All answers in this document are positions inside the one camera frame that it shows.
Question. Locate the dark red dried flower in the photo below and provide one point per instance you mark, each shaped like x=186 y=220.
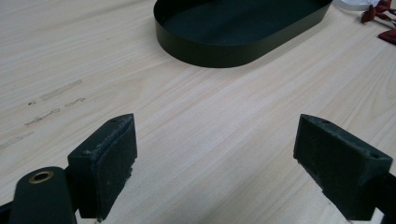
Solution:
x=381 y=18

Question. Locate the white round lid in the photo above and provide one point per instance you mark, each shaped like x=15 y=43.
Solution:
x=353 y=3

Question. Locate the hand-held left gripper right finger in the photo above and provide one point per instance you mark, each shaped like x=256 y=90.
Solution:
x=339 y=168

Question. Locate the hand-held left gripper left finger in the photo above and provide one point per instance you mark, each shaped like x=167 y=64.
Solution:
x=106 y=168

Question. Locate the dark green oval tray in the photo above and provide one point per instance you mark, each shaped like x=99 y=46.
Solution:
x=239 y=31

